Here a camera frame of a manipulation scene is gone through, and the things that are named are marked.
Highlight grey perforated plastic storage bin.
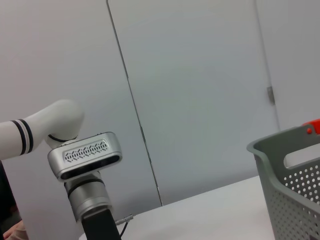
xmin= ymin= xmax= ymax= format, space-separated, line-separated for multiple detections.
xmin=246 ymin=126 xmax=320 ymax=240

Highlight left gripper cable with plug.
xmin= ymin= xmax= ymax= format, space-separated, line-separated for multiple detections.
xmin=114 ymin=213 xmax=135 ymax=237

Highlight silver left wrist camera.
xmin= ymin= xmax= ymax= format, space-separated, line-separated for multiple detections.
xmin=47 ymin=131 xmax=123 ymax=183

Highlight orange bin carry handle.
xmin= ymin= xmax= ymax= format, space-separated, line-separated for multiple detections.
xmin=301 ymin=119 xmax=320 ymax=136

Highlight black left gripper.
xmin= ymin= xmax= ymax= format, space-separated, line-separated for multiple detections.
xmin=81 ymin=208 xmax=122 ymax=240

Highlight black upright background panel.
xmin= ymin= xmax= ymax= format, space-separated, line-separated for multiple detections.
xmin=0 ymin=159 xmax=21 ymax=226

